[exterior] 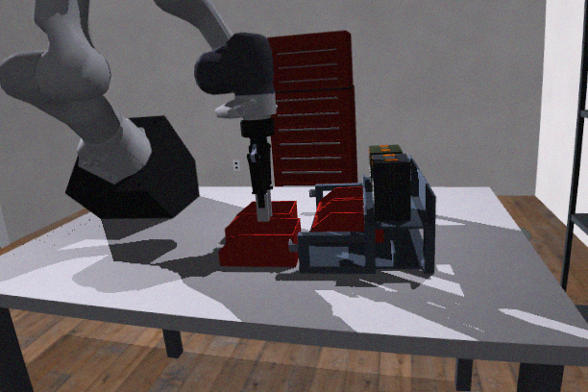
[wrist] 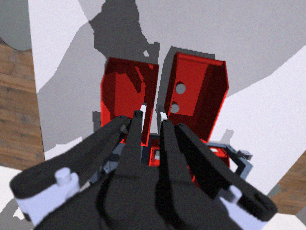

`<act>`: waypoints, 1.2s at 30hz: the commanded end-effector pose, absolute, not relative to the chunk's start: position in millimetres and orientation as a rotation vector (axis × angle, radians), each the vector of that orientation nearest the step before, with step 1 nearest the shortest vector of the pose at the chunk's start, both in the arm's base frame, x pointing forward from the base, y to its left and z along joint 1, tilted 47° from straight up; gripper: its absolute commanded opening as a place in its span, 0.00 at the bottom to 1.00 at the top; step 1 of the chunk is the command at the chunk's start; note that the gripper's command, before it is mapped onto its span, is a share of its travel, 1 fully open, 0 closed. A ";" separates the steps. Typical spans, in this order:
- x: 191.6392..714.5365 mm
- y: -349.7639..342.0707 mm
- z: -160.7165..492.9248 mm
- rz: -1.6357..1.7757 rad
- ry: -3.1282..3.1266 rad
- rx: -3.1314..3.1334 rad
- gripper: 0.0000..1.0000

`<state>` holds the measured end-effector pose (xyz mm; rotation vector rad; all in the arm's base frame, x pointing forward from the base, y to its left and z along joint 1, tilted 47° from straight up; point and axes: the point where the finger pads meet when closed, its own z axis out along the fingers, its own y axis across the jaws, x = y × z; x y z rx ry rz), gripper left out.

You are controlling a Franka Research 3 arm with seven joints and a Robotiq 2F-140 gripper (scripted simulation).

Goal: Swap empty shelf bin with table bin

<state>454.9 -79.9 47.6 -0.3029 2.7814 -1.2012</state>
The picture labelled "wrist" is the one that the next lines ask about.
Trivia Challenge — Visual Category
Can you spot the grey steel disc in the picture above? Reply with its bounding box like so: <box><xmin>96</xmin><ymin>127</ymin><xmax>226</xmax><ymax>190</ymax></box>
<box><xmin>170</xmin><ymin>103</ymin><xmax>179</xmax><ymax>113</ymax></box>
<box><xmin>175</xmin><ymin>84</ymin><xmax>186</xmax><ymax>94</ymax></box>

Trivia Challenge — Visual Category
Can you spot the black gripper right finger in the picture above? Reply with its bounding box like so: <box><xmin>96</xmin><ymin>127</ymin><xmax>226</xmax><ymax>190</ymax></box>
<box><xmin>157</xmin><ymin>105</ymin><xmax>278</xmax><ymax>230</ymax></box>

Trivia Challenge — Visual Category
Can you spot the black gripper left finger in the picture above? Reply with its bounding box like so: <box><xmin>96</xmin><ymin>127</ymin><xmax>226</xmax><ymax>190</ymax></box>
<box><xmin>9</xmin><ymin>103</ymin><xmax>147</xmax><ymax>230</ymax></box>

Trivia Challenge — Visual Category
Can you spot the red bin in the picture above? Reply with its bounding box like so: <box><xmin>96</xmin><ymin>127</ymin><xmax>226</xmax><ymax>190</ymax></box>
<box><xmin>164</xmin><ymin>53</ymin><xmax>229</xmax><ymax>143</ymax></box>
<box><xmin>101</xmin><ymin>58</ymin><xmax>159</xmax><ymax>146</ymax></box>
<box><xmin>189</xmin><ymin>146</ymin><xmax>230</xmax><ymax>190</ymax></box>
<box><xmin>147</xmin><ymin>139</ymin><xmax>159</xmax><ymax>166</ymax></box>

